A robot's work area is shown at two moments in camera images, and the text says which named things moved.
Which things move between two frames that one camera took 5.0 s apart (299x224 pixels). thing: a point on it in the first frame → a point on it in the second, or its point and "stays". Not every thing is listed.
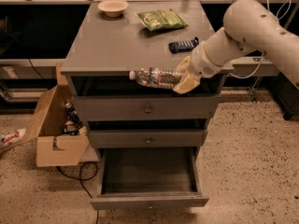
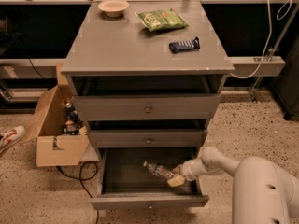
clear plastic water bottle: [152, 77] → [159, 171]
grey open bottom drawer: [149, 178] stays
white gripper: [199, 62] → [188, 171]
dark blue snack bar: [182, 46] stays
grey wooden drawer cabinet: [128, 119] stays
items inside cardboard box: [74, 125] stays
